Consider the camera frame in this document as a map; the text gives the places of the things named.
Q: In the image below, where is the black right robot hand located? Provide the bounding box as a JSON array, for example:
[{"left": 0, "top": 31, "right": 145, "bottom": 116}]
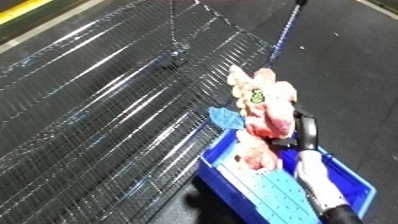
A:
[{"left": 270, "top": 107, "right": 322, "bottom": 153}]

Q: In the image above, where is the pink soft toy dragon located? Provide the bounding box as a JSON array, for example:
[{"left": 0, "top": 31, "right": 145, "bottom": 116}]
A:
[{"left": 206, "top": 64, "right": 301, "bottom": 172}]

